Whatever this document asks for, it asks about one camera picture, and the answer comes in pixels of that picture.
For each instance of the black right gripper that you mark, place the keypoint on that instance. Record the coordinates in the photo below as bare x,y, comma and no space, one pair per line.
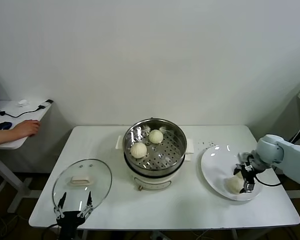
248,173

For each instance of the person bare hand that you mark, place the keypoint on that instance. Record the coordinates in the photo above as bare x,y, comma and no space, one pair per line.
27,128

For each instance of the white electric cooking pot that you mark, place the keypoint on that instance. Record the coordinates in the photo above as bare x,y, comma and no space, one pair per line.
152,181

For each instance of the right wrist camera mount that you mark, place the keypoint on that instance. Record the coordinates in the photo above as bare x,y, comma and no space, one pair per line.
243,156

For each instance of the person bare forearm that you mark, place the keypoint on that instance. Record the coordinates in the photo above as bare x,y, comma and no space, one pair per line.
2,138

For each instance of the black computer mouse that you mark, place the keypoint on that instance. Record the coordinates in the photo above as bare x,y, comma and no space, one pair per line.
2,125

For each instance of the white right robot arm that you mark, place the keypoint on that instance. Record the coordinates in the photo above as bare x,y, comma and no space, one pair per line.
290,150

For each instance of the white round plate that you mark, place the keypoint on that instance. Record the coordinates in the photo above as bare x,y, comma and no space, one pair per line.
215,170

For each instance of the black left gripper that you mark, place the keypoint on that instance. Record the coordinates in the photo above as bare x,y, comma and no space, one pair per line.
68,220

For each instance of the white side desk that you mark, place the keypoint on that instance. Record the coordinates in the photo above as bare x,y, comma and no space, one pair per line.
12,107

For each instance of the crumpled white tissue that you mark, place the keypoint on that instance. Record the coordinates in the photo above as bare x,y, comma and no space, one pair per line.
22,102

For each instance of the perforated steel steamer basket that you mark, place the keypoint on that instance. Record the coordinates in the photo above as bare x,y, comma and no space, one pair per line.
165,155

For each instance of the white table leg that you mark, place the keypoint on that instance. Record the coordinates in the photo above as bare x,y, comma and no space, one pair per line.
234,235
85,235

